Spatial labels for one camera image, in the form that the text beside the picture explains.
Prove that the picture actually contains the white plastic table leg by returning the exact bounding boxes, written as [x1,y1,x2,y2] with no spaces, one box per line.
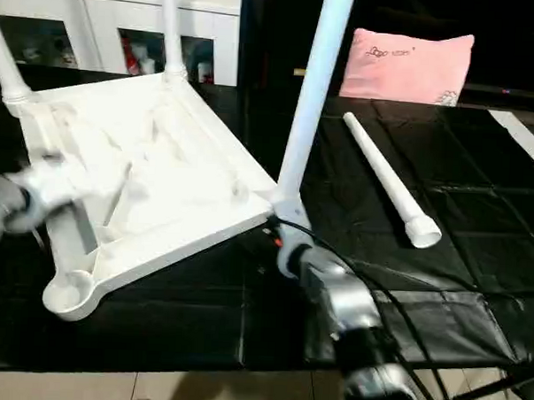
[0,14,36,106]
[337,111,449,250]
[273,0,357,209]
[156,0,191,86]

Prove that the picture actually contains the white plastic table top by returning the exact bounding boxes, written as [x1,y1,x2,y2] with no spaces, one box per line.
[0,64,285,332]

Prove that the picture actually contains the black work mat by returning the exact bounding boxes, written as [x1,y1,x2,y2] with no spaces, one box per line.
[0,64,534,394]

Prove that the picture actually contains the pink pillow with print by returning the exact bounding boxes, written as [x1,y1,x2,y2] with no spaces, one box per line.
[337,27,476,107]

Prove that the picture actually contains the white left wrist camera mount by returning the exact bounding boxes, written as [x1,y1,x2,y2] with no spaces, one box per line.
[4,152,132,239]

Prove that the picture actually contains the white cabinet with glass doors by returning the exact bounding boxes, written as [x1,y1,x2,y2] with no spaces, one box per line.
[0,0,242,87]

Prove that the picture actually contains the red and white carton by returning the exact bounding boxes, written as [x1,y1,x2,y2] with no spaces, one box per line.
[121,36,142,74]

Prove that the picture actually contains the black tripod stand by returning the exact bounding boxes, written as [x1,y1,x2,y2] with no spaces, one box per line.
[453,366,534,400]

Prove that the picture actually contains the white flat board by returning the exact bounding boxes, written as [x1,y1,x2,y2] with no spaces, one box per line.
[484,110,534,177]

